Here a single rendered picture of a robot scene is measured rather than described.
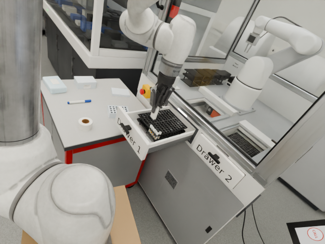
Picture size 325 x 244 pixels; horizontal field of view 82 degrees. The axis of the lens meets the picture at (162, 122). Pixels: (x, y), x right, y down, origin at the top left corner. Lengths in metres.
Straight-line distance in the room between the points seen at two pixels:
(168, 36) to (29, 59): 0.46
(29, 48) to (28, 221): 0.32
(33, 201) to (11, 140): 0.13
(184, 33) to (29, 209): 0.64
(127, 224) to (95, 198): 0.30
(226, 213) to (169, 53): 0.83
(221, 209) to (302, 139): 0.55
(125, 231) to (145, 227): 0.98
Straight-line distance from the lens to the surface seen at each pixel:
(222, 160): 0.97
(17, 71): 0.39
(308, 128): 0.80
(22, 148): 0.47
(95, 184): 0.42
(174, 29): 0.72
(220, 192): 1.08
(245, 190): 0.98
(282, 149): 0.84
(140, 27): 0.72
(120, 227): 0.68
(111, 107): 1.20
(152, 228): 1.67
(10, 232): 1.66
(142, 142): 0.84
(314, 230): 0.84
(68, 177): 0.43
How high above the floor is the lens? 1.48
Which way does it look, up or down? 35 degrees down
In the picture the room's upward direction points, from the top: 21 degrees clockwise
